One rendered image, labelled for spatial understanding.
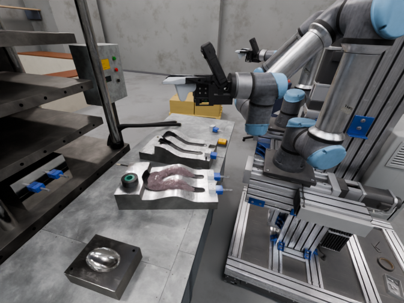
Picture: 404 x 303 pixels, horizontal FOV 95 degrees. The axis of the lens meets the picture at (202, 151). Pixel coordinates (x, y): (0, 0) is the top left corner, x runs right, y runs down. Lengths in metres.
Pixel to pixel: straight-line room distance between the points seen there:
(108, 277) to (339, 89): 0.95
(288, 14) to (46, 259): 7.20
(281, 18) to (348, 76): 6.55
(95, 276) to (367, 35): 1.06
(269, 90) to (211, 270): 1.45
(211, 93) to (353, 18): 0.42
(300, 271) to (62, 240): 1.43
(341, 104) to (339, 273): 1.31
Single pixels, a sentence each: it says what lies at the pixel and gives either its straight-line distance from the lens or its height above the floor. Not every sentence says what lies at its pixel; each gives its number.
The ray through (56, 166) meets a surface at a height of 0.91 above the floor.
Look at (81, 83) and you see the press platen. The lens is 1.38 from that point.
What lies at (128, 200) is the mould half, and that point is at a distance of 1.00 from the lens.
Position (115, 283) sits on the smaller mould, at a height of 0.87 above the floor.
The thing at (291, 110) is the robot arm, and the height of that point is 1.16.
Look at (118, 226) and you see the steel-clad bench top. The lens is 1.00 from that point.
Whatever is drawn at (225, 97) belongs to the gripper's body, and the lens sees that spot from 0.56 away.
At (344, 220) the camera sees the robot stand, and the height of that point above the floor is 0.94.
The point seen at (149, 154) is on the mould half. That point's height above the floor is 0.85.
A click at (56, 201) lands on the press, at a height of 0.79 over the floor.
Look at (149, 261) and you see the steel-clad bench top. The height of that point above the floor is 0.80.
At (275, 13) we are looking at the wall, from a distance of 7.23.
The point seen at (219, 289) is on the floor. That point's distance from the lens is 1.68.
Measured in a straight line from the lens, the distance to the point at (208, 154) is 1.19.
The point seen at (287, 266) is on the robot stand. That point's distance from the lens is 1.64.
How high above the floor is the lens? 1.57
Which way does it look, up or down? 33 degrees down
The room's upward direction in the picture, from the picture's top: 2 degrees clockwise
